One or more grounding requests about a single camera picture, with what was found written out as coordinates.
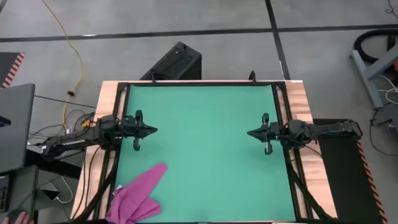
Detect magenta towel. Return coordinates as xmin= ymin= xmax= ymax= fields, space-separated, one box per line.
xmin=105 ymin=162 xmax=169 ymax=224

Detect black hose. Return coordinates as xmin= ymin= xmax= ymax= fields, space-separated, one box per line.
xmin=354 ymin=29 xmax=398 ymax=65

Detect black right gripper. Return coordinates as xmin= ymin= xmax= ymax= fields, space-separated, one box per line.
xmin=247 ymin=113 xmax=282 ymax=156

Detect green table mat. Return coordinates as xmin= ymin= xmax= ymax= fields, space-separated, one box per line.
xmin=113 ymin=84 xmax=296 ymax=223

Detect straight black floor cable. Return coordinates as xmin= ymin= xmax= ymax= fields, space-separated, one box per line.
xmin=34 ymin=95 xmax=97 ymax=109

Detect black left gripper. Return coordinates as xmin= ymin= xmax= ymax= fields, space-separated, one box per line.
xmin=124 ymin=110 xmax=158 ymax=152

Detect black metal table frame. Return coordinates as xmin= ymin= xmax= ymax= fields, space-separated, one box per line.
xmin=71 ymin=80 xmax=338 ymax=224

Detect small black orange-striped floor mat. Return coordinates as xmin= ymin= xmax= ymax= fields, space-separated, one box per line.
xmin=0 ymin=52 xmax=25 ymax=90

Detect yellow cable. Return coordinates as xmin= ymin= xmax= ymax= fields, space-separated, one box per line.
xmin=42 ymin=0 xmax=93 ymax=130

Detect grey metal stand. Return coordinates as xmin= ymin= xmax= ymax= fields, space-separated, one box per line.
xmin=349 ymin=43 xmax=398 ymax=110

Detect dark keyboard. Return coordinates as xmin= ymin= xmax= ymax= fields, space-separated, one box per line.
xmin=0 ymin=175 xmax=10 ymax=212

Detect thin black cable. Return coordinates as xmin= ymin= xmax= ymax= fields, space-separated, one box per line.
xmin=384 ymin=0 xmax=398 ymax=15

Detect dark smartphone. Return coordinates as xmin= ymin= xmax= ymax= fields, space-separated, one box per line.
xmin=42 ymin=188 xmax=62 ymax=202

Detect black computer tower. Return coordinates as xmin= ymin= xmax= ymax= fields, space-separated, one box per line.
xmin=139 ymin=41 xmax=202 ymax=81

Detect large black orange-striped floor mat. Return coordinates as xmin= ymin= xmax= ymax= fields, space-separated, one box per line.
xmin=312 ymin=118 xmax=388 ymax=224

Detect black desk base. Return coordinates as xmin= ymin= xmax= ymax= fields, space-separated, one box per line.
xmin=24 ymin=148 xmax=83 ymax=180

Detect white floor cables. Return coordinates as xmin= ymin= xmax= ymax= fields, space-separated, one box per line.
xmin=377 ymin=74 xmax=398 ymax=105

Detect grey laptop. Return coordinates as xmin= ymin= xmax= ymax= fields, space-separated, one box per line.
xmin=0 ymin=83 xmax=36 ymax=174

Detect black computer mouse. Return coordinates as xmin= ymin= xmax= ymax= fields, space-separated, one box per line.
xmin=6 ymin=209 xmax=27 ymax=219

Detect grey side desk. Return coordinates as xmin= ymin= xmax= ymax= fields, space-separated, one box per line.
xmin=0 ymin=164 xmax=40 ymax=224

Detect curved black floor cable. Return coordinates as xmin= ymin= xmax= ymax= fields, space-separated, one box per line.
xmin=369 ymin=110 xmax=398 ymax=156

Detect white charging cable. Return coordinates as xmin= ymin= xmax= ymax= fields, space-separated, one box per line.
xmin=55 ymin=175 xmax=75 ymax=205

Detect person's hand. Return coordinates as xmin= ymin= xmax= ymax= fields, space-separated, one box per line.
xmin=1 ymin=211 xmax=35 ymax=224

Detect tangled black floor cables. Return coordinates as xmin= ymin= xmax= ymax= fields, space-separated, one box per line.
xmin=27 ymin=108 xmax=97 ymax=147

